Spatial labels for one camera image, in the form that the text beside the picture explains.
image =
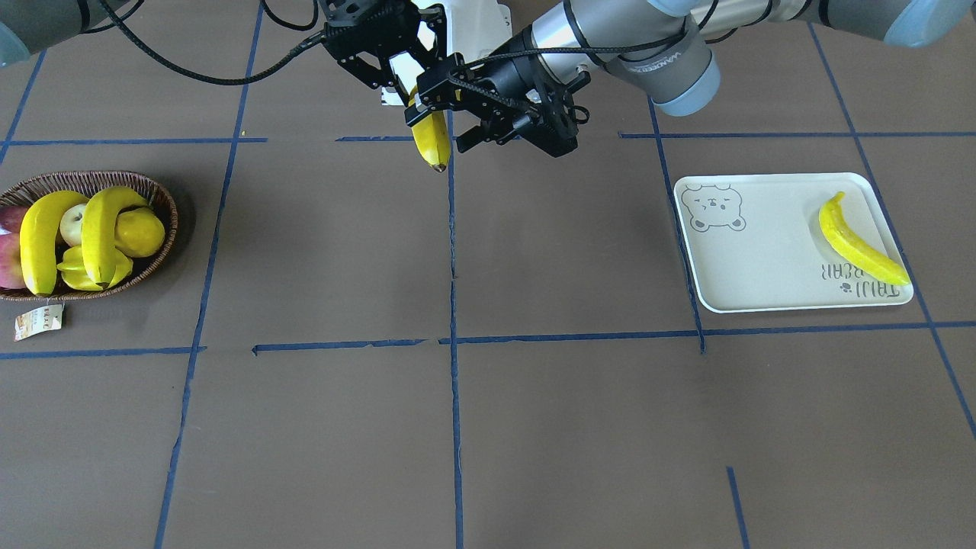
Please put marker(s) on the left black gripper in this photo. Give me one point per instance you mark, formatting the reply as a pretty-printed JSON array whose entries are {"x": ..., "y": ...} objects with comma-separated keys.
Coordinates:
[{"x": 509, "y": 78}]

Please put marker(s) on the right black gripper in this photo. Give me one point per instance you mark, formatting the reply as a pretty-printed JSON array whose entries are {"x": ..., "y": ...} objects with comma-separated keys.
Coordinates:
[{"x": 352, "y": 50}]

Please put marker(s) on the yellow banana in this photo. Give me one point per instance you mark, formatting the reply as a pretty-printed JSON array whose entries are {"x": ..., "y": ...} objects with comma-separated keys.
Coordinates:
[
  {"x": 433, "y": 141},
  {"x": 98, "y": 231},
  {"x": 855, "y": 250},
  {"x": 39, "y": 236}
]

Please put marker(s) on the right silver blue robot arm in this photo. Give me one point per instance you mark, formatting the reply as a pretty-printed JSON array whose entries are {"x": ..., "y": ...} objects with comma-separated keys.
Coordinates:
[{"x": 30, "y": 27}]

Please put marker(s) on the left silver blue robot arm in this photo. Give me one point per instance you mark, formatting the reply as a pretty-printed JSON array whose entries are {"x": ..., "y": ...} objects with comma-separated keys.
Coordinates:
[{"x": 668, "y": 49}]

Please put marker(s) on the woven brown wicker basket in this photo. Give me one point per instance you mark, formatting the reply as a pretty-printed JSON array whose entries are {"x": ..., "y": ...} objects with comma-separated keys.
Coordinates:
[{"x": 89, "y": 183}]

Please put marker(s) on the white rectangular plastic tray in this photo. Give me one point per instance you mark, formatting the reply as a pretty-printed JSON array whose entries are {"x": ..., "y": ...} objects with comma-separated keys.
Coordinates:
[{"x": 754, "y": 242}]

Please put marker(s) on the yellow pear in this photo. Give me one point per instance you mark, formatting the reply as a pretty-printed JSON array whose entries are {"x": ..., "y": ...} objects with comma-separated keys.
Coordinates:
[{"x": 139, "y": 233}]

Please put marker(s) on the pale white apple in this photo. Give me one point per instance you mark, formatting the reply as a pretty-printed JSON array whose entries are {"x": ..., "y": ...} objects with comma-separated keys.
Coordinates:
[{"x": 70, "y": 225}]

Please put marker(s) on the yellow starfruit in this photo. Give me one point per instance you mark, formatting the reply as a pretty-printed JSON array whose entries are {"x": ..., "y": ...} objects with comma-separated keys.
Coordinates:
[{"x": 73, "y": 272}]

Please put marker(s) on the dark red apple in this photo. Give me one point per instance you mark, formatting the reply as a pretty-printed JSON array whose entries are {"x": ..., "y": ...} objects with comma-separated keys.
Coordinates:
[{"x": 11, "y": 218}]

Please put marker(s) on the white paper price tag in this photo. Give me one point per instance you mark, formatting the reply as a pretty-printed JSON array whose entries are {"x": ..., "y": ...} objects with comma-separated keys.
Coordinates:
[{"x": 40, "y": 320}]

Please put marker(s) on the pink red apple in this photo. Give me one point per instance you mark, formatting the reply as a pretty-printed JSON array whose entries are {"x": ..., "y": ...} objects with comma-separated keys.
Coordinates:
[{"x": 11, "y": 270}]

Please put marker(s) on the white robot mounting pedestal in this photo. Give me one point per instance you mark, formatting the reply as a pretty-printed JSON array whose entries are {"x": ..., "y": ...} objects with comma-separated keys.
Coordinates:
[{"x": 475, "y": 28}]

